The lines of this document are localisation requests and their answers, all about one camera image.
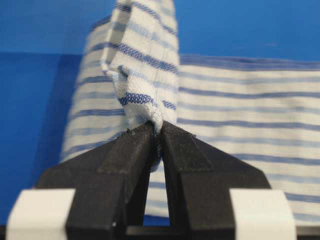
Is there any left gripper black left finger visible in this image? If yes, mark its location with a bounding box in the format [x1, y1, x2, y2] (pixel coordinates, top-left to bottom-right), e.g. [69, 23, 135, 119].
[36, 122, 156, 240]

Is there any blue table cloth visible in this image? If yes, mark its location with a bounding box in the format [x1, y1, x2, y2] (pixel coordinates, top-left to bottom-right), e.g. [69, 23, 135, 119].
[0, 0, 320, 224]

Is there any blue striped white towel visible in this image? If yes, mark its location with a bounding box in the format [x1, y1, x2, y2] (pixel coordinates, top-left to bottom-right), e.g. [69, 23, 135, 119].
[61, 0, 320, 226]

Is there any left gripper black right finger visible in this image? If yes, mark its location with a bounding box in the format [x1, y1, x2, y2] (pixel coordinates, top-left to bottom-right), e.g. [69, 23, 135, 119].
[161, 121, 271, 240]

